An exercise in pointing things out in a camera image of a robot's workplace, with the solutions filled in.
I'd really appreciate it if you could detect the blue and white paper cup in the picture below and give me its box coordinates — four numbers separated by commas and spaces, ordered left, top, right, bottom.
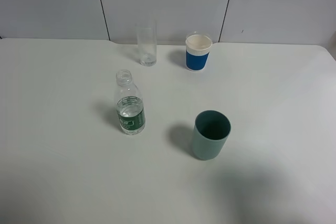
185, 32, 213, 71

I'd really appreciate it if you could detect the clear bottle with green label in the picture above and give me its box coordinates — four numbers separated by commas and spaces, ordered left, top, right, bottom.
114, 69, 145, 135

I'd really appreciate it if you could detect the tall clear glass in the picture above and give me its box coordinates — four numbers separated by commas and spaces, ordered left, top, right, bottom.
136, 18, 157, 67

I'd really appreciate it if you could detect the teal green cup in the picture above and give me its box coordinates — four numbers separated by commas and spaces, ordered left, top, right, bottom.
191, 110, 232, 161

